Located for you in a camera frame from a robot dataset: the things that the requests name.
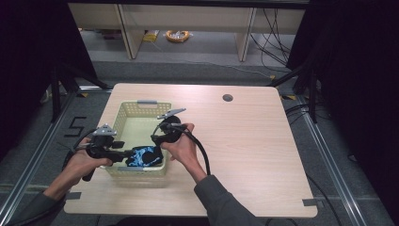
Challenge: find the yellow packet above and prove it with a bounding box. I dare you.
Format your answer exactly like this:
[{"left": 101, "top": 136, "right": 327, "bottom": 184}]
[{"left": 142, "top": 30, "right": 161, "bottom": 43}]

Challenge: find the black curtain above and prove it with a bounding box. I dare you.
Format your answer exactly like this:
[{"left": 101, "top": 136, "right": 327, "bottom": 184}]
[
  {"left": 0, "top": 0, "right": 98, "bottom": 158},
  {"left": 286, "top": 0, "right": 399, "bottom": 220}
]

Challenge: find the black metal stand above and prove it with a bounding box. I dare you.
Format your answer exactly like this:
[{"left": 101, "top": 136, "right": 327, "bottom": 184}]
[
  {"left": 266, "top": 62, "right": 318, "bottom": 124},
  {"left": 49, "top": 61, "right": 111, "bottom": 124}
]

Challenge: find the white shelf unit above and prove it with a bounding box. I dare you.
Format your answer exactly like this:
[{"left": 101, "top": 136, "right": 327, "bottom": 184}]
[{"left": 68, "top": 3, "right": 307, "bottom": 62}]

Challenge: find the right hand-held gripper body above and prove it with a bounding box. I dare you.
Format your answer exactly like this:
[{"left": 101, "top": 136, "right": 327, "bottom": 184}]
[{"left": 156, "top": 107, "right": 187, "bottom": 146}]

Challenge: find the bundle of black cables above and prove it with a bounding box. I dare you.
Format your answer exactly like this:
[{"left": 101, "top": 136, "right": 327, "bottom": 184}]
[{"left": 249, "top": 8, "right": 294, "bottom": 68}]

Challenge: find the orange coiled cable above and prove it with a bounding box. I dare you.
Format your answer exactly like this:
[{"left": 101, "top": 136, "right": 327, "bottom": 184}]
[{"left": 165, "top": 29, "right": 192, "bottom": 43}]

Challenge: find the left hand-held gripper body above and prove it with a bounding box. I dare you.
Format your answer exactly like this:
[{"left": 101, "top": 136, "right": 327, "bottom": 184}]
[{"left": 82, "top": 122, "right": 119, "bottom": 183}]

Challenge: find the white floor cable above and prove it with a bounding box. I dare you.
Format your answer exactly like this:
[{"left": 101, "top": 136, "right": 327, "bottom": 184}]
[{"left": 187, "top": 59, "right": 275, "bottom": 80}]

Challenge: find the person's right hand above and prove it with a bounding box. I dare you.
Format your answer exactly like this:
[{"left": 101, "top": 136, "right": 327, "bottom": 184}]
[{"left": 161, "top": 122, "right": 203, "bottom": 177}]

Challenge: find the blue camouflage fingerless glove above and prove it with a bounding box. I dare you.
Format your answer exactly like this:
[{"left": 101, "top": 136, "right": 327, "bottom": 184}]
[{"left": 126, "top": 145, "right": 165, "bottom": 168}]

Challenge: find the person's left hand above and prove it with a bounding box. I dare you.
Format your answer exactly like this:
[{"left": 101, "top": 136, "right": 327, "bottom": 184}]
[{"left": 62, "top": 137, "right": 114, "bottom": 186}]

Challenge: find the aluminium floor rail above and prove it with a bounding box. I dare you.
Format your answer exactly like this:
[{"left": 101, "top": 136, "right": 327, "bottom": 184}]
[
  {"left": 0, "top": 89, "right": 78, "bottom": 220},
  {"left": 295, "top": 93, "right": 365, "bottom": 226}
]

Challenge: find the pale green perforated plastic basket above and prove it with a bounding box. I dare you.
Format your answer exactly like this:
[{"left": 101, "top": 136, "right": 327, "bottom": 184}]
[{"left": 104, "top": 99, "right": 173, "bottom": 178}]

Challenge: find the black floor cable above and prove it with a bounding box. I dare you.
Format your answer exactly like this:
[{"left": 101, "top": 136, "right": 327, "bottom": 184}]
[{"left": 305, "top": 173, "right": 344, "bottom": 226}]

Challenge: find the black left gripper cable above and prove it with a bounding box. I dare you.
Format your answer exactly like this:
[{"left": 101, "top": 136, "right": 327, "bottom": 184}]
[{"left": 63, "top": 127, "right": 99, "bottom": 170}]

